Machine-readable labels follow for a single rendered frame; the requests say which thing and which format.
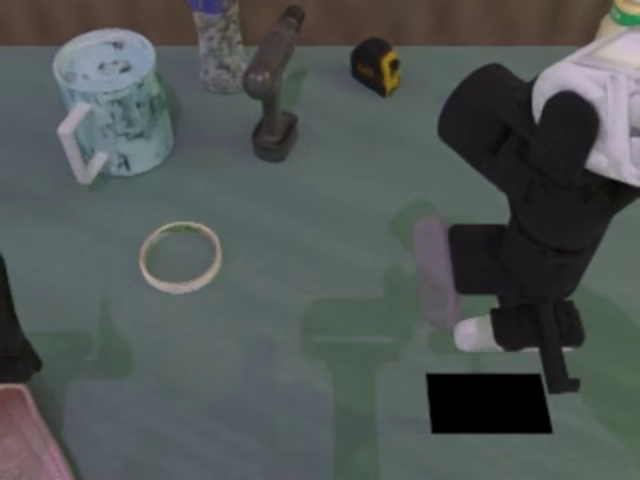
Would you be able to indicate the black square patch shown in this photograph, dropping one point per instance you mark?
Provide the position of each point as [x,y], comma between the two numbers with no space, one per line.
[489,403]

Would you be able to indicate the speckled bottle with blue cap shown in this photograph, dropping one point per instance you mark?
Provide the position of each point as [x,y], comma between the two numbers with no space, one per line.
[220,45]

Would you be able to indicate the dark grey power drill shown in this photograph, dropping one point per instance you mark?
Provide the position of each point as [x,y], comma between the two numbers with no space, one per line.
[270,85]

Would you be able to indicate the white block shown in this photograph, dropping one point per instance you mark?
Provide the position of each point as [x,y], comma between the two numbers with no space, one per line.
[475,334]

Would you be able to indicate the cream bottle green band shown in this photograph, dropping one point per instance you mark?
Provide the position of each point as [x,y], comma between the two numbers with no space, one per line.
[622,20]

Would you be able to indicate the black yellow tape measure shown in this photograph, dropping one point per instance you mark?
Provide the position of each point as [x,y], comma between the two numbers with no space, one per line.
[376,66]

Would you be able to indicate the white tape roll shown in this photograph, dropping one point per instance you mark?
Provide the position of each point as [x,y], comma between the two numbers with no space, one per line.
[150,275]

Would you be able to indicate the pink basket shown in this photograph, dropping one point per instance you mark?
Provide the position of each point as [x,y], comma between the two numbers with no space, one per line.
[22,440]

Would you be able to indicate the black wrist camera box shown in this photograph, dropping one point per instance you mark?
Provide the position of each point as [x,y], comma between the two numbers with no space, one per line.
[477,260]

